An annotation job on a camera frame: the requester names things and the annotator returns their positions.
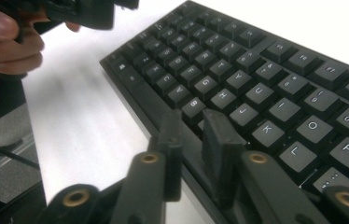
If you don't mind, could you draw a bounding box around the left hand-held gripper black cable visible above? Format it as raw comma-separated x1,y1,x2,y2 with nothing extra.
0,137,42,171

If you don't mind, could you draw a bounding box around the white foam board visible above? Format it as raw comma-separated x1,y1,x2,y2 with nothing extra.
21,0,349,224

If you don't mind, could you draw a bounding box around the black computer keyboard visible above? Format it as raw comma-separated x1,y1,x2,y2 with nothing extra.
99,0,349,224

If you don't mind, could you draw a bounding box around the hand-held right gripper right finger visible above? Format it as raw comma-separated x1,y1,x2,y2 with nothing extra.
202,108,247,210

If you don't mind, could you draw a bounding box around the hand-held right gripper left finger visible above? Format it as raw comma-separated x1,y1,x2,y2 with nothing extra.
156,109,184,203

